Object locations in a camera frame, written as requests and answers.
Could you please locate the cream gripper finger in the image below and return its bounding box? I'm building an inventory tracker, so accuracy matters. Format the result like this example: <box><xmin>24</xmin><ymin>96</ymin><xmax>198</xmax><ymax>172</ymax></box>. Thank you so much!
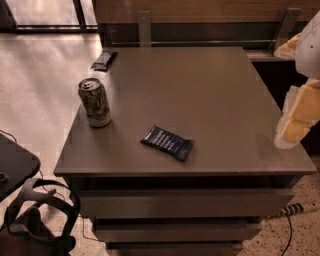
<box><xmin>274</xmin><ymin>79</ymin><xmax>320</xmax><ymax>149</ymax></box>
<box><xmin>274</xmin><ymin>33</ymin><xmax>301</xmax><ymax>60</ymax></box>

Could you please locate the blue rxbar blueberry wrapper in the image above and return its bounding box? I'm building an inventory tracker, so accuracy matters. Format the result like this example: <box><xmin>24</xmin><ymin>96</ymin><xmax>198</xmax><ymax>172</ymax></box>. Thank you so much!
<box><xmin>140</xmin><ymin>126</ymin><xmax>194</xmax><ymax>162</ymax></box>

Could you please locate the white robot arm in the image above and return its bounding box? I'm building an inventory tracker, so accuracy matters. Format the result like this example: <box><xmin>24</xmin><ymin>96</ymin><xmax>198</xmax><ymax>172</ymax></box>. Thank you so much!
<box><xmin>274</xmin><ymin>11</ymin><xmax>320</xmax><ymax>149</ymax></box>

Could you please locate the dark rxbar chocolate wrapper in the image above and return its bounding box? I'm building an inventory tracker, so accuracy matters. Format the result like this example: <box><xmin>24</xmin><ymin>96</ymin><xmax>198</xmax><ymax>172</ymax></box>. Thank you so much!
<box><xmin>91</xmin><ymin>51</ymin><xmax>118</xmax><ymax>72</ymax></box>

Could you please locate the grey drawer cabinet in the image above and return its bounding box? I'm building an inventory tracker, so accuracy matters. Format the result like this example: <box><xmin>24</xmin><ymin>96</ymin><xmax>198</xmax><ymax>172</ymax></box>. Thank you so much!
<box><xmin>55</xmin><ymin>47</ymin><xmax>315</xmax><ymax>256</ymax></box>

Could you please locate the silver soda can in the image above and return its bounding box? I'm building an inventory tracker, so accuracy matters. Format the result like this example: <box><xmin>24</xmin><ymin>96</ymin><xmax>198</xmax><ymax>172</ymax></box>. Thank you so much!
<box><xmin>78</xmin><ymin>78</ymin><xmax>111</xmax><ymax>127</ymax></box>

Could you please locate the black side table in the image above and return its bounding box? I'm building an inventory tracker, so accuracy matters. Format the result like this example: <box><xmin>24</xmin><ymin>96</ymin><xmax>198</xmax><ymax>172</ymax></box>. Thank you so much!
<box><xmin>0</xmin><ymin>135</ymin><xmax>41</xmax><ymax>202</ymax></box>

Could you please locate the black VR headset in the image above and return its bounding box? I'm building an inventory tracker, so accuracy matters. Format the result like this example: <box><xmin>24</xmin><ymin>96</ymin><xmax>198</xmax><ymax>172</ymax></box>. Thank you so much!
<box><xmin>0</xmin><ymin>178</ymin><xmax>80</xmax><ymax>256</ymax></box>

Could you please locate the grey metal rail frame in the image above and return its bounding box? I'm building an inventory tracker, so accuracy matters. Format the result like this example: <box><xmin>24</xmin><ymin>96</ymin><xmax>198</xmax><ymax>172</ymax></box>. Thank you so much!
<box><xmin>98</xmin><ymin>9</ymin><xmax>307</xmax><ymax>52</ymax></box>

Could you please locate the striped power cable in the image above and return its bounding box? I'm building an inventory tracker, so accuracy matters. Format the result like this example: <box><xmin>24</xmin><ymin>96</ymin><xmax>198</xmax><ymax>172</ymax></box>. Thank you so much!
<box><xmin>266</xmin><ymin>201</ymin><xmax>320</xmax><ymax>256</ymax></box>

